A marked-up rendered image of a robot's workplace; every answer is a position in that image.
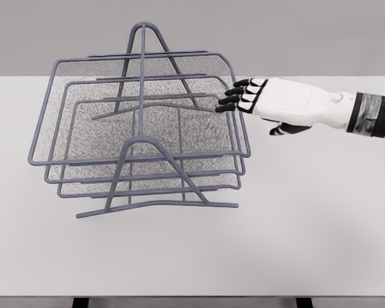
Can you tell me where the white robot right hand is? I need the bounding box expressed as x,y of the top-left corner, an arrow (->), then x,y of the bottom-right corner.
214,78 -> 334,137

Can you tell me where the large grey mesh tray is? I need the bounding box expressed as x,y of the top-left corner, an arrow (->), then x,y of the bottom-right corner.
27,50 -> 252,167

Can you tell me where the small grey mesh tray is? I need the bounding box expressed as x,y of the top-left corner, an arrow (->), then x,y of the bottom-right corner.
56,94 -> 243,200

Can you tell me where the medium grey mesh tray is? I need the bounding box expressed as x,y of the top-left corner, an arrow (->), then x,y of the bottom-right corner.
44,74 -> 246,185

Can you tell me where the grey wire rack frame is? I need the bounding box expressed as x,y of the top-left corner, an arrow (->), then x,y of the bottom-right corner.
76,21 -> 239,220

